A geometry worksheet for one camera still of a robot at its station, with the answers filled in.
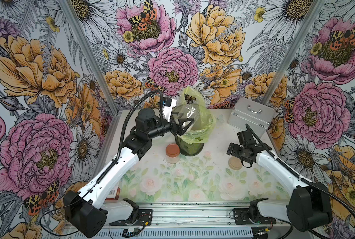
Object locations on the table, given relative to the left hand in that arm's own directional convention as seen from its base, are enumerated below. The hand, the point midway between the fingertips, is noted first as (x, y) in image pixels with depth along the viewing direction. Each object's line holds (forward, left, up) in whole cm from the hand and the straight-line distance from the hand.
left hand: (187, 121), depth 66 cm
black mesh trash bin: (+2, -2, -28) cm, 29 cm away
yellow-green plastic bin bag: (+1, -8, -10) cm, 12 cm away
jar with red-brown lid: (-1, +7, -26) cm, 27 cm away
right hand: (-3, -28, -28) cm, 40 cm away
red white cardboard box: (-21, +38, -34) cm, 55 cm away
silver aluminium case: (+26, -49, -24) cm, 60 cm away
